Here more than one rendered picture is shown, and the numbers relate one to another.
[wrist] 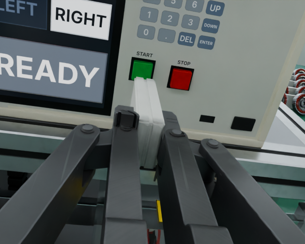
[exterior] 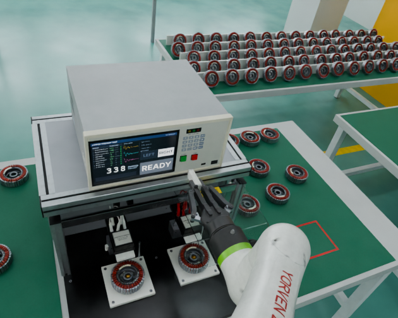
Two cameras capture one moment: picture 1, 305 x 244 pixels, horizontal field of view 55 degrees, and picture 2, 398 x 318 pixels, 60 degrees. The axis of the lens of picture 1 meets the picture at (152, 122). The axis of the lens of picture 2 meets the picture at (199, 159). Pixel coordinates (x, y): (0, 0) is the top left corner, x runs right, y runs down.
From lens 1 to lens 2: 0.85 m
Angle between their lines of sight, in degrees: 22
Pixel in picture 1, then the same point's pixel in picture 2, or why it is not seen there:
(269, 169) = (224, 173)
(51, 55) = (157, 162)
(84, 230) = not seen: hidden behind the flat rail
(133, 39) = (180, 152)
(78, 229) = not seen: hidden behind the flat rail
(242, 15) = (209, 139)
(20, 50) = (149, 163)
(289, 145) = (230, 161)
